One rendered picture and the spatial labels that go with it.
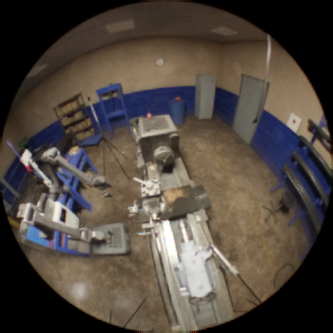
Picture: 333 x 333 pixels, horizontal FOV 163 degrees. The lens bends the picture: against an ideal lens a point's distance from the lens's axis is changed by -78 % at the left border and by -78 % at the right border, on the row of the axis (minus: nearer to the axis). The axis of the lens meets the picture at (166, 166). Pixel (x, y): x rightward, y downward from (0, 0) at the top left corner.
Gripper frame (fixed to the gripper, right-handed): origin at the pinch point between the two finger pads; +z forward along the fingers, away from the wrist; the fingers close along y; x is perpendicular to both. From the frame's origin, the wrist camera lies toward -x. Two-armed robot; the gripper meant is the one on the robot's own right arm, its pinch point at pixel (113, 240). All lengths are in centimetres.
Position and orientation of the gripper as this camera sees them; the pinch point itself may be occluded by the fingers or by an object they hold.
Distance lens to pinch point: 97.5
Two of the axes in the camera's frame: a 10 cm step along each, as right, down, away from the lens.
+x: -8.0, 5.4, 2.6
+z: 5.4, 4.6, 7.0
